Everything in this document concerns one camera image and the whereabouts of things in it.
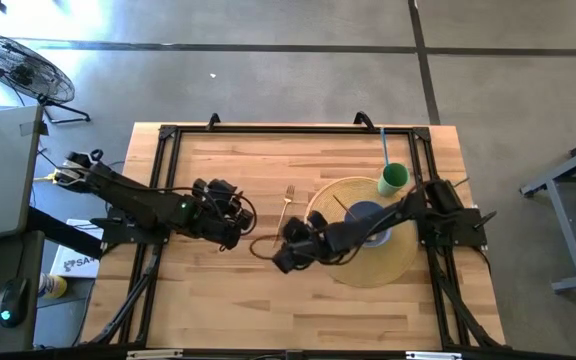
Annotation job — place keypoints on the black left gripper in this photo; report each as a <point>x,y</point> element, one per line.
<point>225,212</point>

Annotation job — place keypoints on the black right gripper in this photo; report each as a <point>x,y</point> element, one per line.
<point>303,242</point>

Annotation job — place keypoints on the gold fork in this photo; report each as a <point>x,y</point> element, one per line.
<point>284,210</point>

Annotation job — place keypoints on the blue bowl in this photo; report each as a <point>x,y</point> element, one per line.
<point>363,210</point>

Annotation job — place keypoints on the green mug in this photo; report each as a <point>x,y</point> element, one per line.
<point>394,179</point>

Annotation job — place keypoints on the blue drinking straw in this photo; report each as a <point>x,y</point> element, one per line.
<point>384,147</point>

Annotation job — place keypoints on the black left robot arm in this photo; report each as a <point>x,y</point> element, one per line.
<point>133,200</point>

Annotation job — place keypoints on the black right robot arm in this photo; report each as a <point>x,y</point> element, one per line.
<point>358,231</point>

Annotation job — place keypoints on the round woven straw placemat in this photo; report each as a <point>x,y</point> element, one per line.
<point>368,267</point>

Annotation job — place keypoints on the black table clamp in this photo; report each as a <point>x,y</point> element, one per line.
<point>213,120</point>
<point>364,120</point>

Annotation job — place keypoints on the white printed cardboard box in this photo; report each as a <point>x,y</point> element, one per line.
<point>75,260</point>

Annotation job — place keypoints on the yellow and white bottle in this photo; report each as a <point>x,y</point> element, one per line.
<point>53,286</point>

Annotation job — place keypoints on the black computer mouse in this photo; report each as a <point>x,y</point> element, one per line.
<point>12,302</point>

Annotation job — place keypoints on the black floor fan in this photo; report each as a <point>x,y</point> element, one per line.
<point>18,67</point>

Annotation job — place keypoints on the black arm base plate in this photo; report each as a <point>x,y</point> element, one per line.
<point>118,234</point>
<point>468,236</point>

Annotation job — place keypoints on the black aluminium table frame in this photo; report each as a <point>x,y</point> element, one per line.
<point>293,129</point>

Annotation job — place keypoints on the silver metal bracket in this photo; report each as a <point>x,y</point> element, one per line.
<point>154,354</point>
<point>433,355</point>

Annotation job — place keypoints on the grey metal table frame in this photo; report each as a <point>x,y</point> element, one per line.
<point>563,200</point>

